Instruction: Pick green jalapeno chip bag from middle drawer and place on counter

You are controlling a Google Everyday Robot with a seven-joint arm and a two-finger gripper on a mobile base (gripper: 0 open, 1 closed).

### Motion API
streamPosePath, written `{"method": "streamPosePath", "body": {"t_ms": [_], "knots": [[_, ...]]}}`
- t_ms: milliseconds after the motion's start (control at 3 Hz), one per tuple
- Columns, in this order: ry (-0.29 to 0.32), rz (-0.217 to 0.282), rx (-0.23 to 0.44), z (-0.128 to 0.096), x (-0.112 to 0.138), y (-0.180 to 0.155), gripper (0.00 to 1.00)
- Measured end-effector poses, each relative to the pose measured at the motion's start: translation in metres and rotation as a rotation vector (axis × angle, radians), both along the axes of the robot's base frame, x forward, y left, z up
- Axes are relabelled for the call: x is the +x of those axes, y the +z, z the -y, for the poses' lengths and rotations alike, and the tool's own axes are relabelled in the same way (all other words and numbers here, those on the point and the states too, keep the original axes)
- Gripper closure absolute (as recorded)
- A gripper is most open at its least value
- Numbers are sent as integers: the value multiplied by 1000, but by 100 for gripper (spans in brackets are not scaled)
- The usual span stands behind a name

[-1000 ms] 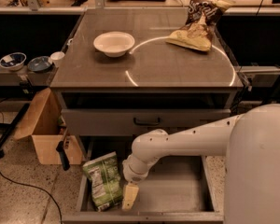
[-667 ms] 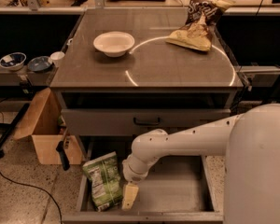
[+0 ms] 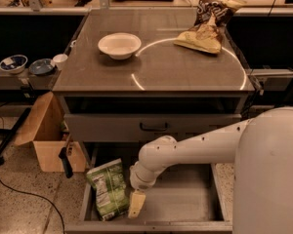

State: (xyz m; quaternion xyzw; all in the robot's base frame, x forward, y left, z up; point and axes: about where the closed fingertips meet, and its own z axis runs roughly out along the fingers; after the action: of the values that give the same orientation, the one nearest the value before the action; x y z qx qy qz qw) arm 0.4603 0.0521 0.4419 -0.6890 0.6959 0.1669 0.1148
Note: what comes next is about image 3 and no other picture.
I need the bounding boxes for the open middle drawer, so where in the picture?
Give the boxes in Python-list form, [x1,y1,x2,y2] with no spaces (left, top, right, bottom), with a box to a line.
[66,164,232,234]

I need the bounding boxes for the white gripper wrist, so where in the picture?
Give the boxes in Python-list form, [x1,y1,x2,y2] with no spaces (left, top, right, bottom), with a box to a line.
[128,165,158,218]

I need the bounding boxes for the top drawer with handle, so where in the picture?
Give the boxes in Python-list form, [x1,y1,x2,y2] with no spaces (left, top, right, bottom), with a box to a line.
[64,114,241,142]

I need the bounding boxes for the grey side shelf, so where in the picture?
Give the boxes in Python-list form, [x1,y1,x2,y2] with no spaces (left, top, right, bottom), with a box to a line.
[0,68,60,90]

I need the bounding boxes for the grey drawer cabinet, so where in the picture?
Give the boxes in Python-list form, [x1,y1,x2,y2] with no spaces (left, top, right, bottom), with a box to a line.
[53,8,254,157]

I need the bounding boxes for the small white cup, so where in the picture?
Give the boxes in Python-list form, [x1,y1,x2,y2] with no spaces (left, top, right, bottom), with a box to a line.
[53,54,68,70]

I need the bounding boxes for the black floor cable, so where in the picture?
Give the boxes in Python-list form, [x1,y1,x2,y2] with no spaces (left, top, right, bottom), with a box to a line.
[0,165,66,234]

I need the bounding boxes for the white bowl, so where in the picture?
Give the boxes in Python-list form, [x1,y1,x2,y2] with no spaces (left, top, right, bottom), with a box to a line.
[98,33,142,60]

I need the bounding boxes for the black handled tool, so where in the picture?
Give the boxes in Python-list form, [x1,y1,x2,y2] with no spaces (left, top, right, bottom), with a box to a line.
[59,135,73,178]

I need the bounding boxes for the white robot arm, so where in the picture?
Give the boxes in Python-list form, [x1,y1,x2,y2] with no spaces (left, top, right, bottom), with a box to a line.
[130,106,293,234]

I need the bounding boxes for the dark blue bowl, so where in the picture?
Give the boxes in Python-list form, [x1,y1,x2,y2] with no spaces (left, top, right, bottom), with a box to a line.
[28,58,55,76]

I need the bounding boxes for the green jalapeno chip bag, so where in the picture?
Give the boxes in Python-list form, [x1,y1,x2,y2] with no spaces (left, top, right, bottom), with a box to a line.
[86,159,129,221]

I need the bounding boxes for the black metal bar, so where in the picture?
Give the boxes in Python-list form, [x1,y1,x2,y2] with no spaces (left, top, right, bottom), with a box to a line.
[0,107,30,165]

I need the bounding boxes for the cardboard box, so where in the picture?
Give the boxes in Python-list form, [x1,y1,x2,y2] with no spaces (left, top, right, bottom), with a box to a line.
[14,92,88,174]

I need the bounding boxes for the brown chip bag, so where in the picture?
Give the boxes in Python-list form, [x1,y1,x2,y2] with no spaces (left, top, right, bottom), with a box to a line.
[174,0,245,55]

